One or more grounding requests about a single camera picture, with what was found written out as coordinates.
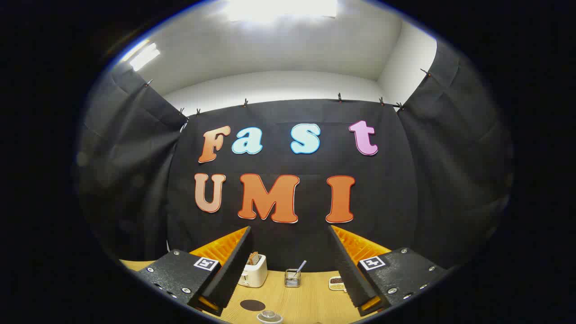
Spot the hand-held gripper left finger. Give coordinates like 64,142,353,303
136,226,253,317

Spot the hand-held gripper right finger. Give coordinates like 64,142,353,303
328,225,449,317

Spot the clear juice bottle white label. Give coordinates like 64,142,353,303
257,310,284,324

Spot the white toaster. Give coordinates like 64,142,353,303
238,254,268,288

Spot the wooden table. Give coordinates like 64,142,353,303
119,260,378,324

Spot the black backdrop cloth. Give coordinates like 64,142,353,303
74,40,513,273

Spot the ceiling tube light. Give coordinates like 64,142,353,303
130,42,161,72

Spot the ceiling panel light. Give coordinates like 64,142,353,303
225,0,338,22

